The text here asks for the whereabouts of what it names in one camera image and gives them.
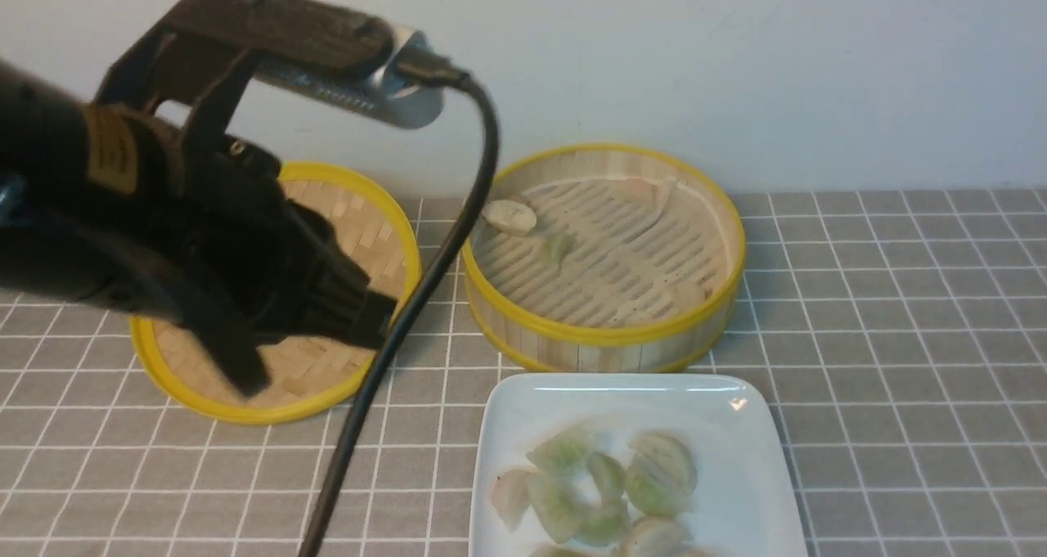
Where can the large green white dumpling plate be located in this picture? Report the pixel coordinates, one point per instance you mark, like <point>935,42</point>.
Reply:
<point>662,477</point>

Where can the yellow-rimmed bamboo steamer basket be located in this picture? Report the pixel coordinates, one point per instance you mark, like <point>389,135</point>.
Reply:
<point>544,345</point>

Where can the white dumpling at steamer rim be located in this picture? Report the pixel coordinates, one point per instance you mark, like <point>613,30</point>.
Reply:
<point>510,217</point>

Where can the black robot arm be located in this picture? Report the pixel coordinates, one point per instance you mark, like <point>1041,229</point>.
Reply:
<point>42,155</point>

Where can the small green dumpling in steamer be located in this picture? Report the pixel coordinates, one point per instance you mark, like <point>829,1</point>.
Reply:
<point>555,248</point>

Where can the white steamer liner paper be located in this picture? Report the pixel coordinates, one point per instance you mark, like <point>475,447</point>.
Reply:
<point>644,251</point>

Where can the green white dumpling steamer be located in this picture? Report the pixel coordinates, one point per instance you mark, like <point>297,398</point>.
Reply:
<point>558,551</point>

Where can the pale green dumpling steamer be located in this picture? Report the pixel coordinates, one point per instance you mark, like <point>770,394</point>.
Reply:
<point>558,507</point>

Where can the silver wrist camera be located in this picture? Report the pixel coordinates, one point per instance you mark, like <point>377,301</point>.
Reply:
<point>203,53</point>

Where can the white square plate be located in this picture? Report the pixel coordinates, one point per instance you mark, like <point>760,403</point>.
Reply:
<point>743,504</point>

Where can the yellow-rimmed bamboo steamer lid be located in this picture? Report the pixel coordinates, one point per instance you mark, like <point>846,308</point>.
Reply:
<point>309,375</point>

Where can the white dumpling plate left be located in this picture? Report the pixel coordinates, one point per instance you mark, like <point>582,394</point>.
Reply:
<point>509,497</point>

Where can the green dumpling plate top left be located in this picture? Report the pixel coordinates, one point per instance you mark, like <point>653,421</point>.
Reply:
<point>564,454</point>

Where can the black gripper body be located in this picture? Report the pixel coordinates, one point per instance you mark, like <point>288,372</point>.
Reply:
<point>151,217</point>

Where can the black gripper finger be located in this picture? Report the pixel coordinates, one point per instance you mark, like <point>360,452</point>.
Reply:
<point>206,312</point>

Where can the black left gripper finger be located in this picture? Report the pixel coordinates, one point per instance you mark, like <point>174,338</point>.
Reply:
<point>323,293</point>

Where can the green dumpling plate lower centre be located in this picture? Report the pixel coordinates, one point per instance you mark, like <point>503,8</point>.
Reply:
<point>605,525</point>

